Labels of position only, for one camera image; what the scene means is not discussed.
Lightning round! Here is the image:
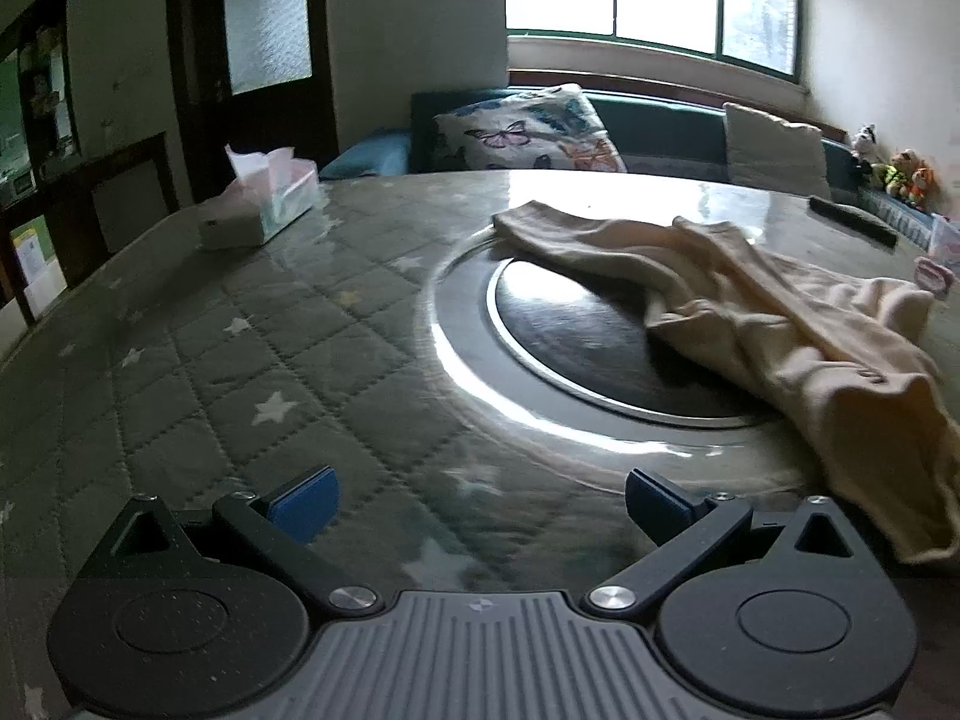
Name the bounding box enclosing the round black induction cooktop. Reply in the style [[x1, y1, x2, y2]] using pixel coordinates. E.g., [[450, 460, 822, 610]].
[[486, 255, 788, 425]]

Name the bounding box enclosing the black remote control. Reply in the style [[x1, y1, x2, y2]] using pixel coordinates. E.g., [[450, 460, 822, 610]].
[[808, 195, 899, 247]]

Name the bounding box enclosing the dark door with frosted glass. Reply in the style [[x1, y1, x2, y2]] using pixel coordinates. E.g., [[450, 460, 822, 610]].
[[166, 0, 338, 203]]

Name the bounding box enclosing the beige pillow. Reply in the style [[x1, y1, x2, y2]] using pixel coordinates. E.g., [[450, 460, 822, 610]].
[[721, 101, 832, 200]]

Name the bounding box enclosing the tissue box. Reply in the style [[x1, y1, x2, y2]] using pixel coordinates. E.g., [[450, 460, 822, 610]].
[[197, 144, 325, 252]]

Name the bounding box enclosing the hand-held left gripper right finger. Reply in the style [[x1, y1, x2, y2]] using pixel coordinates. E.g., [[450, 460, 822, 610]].
[[581, 469, 863, 620]]

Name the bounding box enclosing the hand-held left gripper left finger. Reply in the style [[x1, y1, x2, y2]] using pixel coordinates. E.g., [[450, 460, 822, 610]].
[[94, 465, 380, 620]]

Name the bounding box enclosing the clear plastic container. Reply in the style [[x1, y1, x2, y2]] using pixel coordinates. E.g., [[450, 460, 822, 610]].
[[928, 214, 960, 263]]

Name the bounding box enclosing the blue cushion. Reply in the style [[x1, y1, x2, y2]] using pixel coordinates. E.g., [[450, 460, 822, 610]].
[[319, 131, 412, 181]]

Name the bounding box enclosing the black and white plush toy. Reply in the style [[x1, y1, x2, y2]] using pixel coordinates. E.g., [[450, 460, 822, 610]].
[[851, 124, 880, 181]]

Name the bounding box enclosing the cream shirt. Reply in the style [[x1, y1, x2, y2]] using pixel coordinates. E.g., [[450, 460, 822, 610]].
[[491, 200, 960, 565]]

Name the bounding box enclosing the pink hair clip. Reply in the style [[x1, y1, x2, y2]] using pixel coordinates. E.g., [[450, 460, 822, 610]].
[[913, 256, 957, 293]]

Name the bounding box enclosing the teal sofa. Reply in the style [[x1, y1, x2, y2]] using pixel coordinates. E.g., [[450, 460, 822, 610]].
[[319, 86, 960, 241]]

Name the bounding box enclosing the dark wooden cabinet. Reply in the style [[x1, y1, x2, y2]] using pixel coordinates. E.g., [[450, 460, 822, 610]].
[[0, 0, 177, 323]]

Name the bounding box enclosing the butterfly print pillow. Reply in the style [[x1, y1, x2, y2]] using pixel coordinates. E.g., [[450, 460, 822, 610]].
[[431, 84, 627, 175]]

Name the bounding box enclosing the yellow green plush toy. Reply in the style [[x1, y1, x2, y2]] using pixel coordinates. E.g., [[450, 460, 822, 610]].
[[881, 150, 917, 200]]

